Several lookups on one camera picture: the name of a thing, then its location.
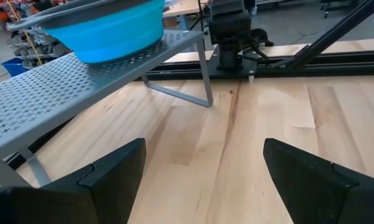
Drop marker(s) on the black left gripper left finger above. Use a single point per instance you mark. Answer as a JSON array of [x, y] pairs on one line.
[[96, 199]]

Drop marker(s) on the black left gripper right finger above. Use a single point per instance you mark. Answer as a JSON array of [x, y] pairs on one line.
[[314, 193]]

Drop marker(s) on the teal bowl with grey rim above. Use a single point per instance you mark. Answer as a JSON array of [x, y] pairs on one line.
[[112, 37]]

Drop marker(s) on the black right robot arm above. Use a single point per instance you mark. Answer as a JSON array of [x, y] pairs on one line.
[[230, 25]]

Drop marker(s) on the grey perforated metal shelf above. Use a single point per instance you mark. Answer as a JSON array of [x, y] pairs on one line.
[[49, 90]]

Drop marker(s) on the light wood table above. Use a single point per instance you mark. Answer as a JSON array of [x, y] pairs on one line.
[[345, 46], [180, 7]]

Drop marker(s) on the blue bin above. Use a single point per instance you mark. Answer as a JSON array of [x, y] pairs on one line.
[[14, 67]]

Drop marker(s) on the yellow pole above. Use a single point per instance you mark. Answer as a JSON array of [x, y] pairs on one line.
[[31, 46]]

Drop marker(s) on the red storage bins rack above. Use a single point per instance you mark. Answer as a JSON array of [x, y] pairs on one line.
[[0, 3]]

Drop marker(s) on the black table frame rail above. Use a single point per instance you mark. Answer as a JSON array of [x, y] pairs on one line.
[[330, 67]]

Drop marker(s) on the black diagonal frame strut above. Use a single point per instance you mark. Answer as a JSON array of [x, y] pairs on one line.
[[336, 31]]

